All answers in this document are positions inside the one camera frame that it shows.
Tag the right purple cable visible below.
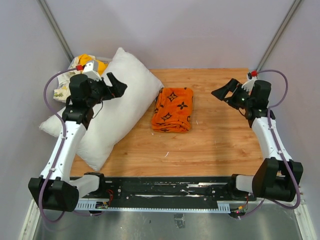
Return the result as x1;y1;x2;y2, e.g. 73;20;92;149
234;69;302;221

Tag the aluminium rail frame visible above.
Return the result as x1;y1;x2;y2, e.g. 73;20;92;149
19;177;317;240

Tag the white pillow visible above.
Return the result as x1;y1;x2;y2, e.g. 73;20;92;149
38;47;165;172

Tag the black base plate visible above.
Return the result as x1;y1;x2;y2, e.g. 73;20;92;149
75;176;256;213

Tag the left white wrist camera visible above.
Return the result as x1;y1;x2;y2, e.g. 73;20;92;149
82;60;102;82

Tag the orange flower-pattern pillowcase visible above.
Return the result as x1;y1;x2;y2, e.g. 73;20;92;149
151;87;194;133

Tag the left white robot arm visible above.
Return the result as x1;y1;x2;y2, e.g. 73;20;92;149
28;72;128;214

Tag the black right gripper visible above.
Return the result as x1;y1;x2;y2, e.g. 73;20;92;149
211;78;254;110

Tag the yellow cloth in basket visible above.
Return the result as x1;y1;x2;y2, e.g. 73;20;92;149
78;53;108;76

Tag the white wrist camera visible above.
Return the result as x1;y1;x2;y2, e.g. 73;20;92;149
241;76;258;93
82;60;102;82

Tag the white printed cloth in basket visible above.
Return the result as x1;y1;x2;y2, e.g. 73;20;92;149
53;70;81;103

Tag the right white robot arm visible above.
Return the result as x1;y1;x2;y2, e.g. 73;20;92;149
211;78;303;202

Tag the white plastic basket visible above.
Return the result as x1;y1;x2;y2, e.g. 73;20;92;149
70;56;112;66

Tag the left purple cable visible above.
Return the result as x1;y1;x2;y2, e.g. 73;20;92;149
39;64;103;223

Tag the purple cable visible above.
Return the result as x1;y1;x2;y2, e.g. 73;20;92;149
39;64;103;223
234;69;302;221

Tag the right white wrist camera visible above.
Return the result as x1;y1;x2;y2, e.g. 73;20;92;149
241;76;258;93

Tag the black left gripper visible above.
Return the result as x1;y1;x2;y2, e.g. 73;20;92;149
86;72;127;107

